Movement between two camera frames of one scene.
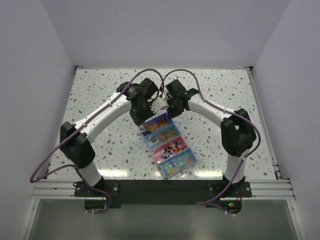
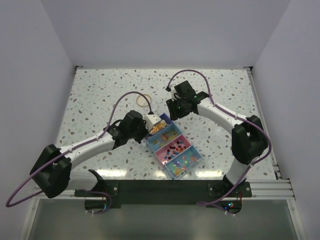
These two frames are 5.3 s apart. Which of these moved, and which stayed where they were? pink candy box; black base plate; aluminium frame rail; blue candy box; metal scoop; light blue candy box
Moved: pink candy box; metal scoop; light blue candy box
Stayed: blue candy box; black base plate; aluminium frame rail
